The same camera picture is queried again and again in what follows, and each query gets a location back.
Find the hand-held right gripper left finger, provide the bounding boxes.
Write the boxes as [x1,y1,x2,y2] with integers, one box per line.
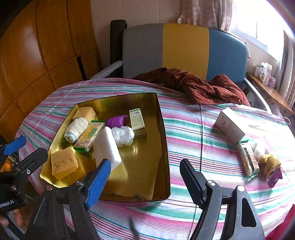
[25,158,111,240]

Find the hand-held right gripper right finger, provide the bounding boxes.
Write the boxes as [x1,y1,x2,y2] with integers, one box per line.
[180,158,265,240]

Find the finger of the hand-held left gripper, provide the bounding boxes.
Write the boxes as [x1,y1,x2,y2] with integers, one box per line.
[0,135,27,157]
[9,148,48,203]

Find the yellow sponge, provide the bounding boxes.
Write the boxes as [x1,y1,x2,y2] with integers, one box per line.
[51,147,79,180]
[72,106,96,121]

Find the white foam block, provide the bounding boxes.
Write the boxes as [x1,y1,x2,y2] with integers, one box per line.
[93,126,122,170]

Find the green cracker packet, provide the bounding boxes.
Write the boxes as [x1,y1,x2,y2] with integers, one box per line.
[235,140,260,181]
[74,120,105,153]

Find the gold metal tin box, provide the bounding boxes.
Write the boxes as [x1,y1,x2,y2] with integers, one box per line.
[39,92,171,203]

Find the white towel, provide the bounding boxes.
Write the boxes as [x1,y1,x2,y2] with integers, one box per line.
[64,117,89,144]

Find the white plastic bag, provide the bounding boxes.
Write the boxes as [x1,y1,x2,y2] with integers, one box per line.
[252,136,270,161]
[111,126,135,148]

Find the purple plastic bag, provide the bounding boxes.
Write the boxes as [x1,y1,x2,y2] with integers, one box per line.
[107,115,131,128]

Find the white cardboard box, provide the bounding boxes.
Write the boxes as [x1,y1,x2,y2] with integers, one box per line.
[214,107,247,144]

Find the small cream green box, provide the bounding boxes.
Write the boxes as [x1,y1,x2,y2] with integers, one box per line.
[129,108,147,138]

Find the yellow knit sock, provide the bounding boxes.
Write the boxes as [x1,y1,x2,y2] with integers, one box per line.
[259,153,282,179]

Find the purple wrapper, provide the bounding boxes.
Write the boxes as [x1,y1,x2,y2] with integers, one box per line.
[267,167,283,188]

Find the person's left hand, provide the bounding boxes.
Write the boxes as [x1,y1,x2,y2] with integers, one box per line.
[0,208,23,233]

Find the pink green striped tablecloth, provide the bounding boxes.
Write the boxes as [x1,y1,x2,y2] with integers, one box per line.
[15,78,295,240]

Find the brown red garment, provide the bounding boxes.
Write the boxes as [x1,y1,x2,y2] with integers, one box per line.
[132,67,251,107]

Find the wooden wardrobe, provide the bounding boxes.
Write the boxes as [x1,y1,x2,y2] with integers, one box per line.
[0,0,102,143]

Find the person's red clothing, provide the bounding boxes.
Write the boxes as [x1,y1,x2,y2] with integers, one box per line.
[265,209,295,240]

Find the wooden side table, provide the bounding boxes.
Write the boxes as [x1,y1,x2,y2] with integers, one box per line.
[247,72,295,113]

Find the grey yellow blue chair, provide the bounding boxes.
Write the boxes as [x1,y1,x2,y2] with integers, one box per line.
[89,23,275,111]

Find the tall white box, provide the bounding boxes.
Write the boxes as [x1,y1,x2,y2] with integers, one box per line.
[261,62,273,84]

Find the pink patterned curtain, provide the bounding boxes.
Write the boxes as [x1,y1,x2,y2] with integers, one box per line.
[177,0,233,31]
[275,30,295,107]

